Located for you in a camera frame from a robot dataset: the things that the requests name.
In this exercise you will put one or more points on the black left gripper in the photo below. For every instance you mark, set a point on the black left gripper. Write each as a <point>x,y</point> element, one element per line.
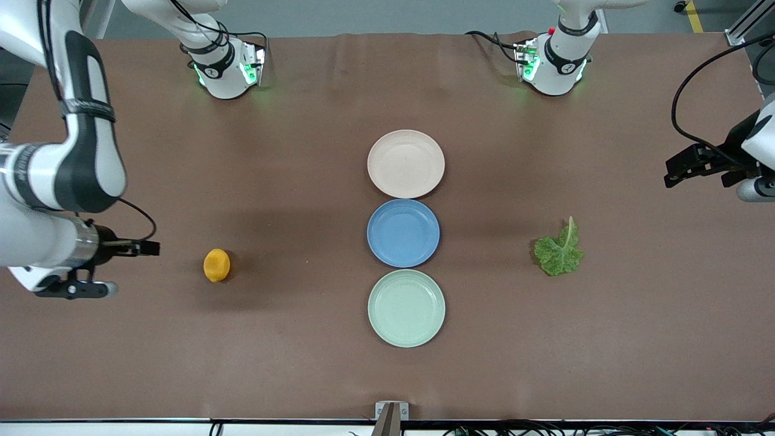
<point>736,144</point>

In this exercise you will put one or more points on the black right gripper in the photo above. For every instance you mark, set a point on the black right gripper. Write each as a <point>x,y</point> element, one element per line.
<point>106,244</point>

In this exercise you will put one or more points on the yellow lemon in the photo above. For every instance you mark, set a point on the yellow lemon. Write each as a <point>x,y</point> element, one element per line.
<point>217,265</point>

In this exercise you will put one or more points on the green lettuce leaf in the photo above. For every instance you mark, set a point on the green lettuce leaf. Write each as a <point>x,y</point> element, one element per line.
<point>560,254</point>

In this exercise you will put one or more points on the black caster wheel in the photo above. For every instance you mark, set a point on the black caster wheel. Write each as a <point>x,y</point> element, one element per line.
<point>680,6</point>

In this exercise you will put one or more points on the brown table mat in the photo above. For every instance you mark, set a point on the brown table mat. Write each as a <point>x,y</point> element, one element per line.
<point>303,333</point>

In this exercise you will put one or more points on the blue round plate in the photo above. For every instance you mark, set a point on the blue round plate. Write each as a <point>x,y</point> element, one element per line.
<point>402,233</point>

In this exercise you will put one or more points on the light green round plate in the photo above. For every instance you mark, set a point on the light green round plate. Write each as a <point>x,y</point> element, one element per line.
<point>407,307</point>

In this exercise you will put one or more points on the beige round plate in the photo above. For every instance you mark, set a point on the beige round plate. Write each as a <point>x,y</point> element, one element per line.
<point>405,163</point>

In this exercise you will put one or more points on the aluminium frame profile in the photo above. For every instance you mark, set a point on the aluminium frame profile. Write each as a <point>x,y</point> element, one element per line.
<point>735,37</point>

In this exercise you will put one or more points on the white table edge rail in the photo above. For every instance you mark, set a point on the white table edge rail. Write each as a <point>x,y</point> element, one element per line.
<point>121,429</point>

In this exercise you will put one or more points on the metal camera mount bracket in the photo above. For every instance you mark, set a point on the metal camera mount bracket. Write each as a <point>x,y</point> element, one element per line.
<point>392,412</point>

